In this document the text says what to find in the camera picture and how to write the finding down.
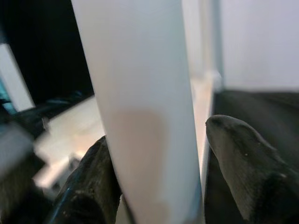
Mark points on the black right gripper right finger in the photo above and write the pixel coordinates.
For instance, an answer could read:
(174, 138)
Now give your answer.
(245, 175)

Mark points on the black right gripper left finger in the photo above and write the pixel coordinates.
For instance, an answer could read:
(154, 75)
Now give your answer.
(88, 186)

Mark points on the white plastic table top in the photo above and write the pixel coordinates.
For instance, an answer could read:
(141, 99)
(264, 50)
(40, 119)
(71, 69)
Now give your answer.
(77, 130)

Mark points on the white wall panel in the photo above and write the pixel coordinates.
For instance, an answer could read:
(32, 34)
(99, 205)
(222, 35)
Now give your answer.
(257, 42)

